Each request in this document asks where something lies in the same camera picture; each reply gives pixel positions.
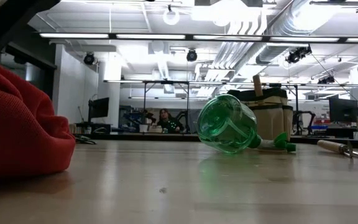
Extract green plastic spray bottle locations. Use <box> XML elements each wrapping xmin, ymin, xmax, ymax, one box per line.
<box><xmin>196</xmin><ymin>93</ymin><xmax>297</xmax><ymax>155</ymax></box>

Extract wooden handled garden tool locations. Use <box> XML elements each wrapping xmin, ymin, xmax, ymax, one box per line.
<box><xmin>252</xmin><ymin>74</ymin><xmax>264</xmax><ymax>97</ymax></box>

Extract beige green-trimmed gardening bag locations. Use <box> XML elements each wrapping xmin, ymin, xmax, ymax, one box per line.
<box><xmin>227</xmin><ymin>87</ymin><xmax>294</xmax><ymax>141</ymax></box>

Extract wooden handled steel hand rake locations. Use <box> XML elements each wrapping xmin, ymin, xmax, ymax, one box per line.
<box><xmin>317</xmin><ymin>139</ymin><xmax>358</xmax><ymax>160</ymax></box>

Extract red knit gardening glove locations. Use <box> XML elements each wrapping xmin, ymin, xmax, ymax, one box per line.
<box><xmin>0</xmin><ymin>57</ymin><xmax>76</xmax><ymax>180</ymax></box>

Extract person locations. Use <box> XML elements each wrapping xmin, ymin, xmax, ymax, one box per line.
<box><xmin>156</xmin><ymin>108</ymin><xmax>185</xmax><ymax>134</ymax></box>

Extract black computer monitor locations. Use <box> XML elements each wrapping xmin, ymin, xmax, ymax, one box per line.
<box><xmin>328</xmin><ymin>95</ymin><xmax>358</xmax><ymax>124</ymax></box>
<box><xmin>88</xmin><ymin>96</ymin><xmax>110</xmax><ymax>124</ymax></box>

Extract dark background desk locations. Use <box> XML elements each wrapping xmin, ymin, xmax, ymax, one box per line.
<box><xmin>326</xmin><ymin>126</ymin><xmax>358</xmax><ymax>139</ymax></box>
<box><xmin>75</xmin><ymin>122</ymin><xmax>113</xmax><ymax>134</ymax></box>

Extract round white ceiling lamp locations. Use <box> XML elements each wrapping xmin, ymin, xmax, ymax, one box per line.
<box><xmin>162</xmin><ymin>4</ymin><xmax>180</xmax><ymax>26</ymax></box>

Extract black metal workstation frame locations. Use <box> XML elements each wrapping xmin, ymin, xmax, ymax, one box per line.
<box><xmin>142</xmin><ymin>80</ymin><xmax>300</xmax><ymax>135</ymax></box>

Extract black aluminium table frame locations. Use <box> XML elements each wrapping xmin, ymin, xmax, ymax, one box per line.
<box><xmin>73</xmin><ymin>133</ymin><xmax>358</xmax><ymax>149</ymax></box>

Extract black cable bundle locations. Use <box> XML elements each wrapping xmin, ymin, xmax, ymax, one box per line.
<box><xmin>73</xmin><ymin>134</ymin><xmax>98</xmax><ymax>146</ymax></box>

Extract long fluorescent light rail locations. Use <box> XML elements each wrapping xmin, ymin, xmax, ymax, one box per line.
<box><xmin>39</xmin><ymin>32</ymin><xmax>358</xmax><ymax>44</ymax></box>

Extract black ceiling mounted camera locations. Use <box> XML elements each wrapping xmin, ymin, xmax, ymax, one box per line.
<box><xmin>286</xmin><ymin>45</ymin><xmax>313</xmax><ymax>65</ymax></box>

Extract small black ceiling camera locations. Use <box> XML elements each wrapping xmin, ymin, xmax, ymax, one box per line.
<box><xmin>318</xmin><ymin>75</ymin><xmax>335</xmax><ymax>85</ymax></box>

